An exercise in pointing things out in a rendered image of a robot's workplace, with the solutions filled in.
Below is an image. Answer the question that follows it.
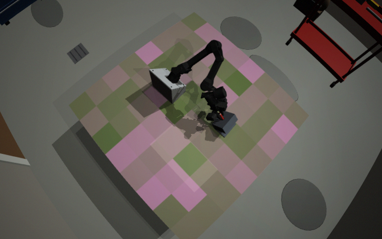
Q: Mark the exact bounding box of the dark grey sloped panel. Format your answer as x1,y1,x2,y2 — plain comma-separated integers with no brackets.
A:
212,111,238,137

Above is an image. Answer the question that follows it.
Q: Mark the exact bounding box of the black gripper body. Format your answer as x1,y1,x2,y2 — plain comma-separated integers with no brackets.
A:
206,98,223,121

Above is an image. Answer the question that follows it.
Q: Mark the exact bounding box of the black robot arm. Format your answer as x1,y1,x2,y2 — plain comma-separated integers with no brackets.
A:
166,40,228,111

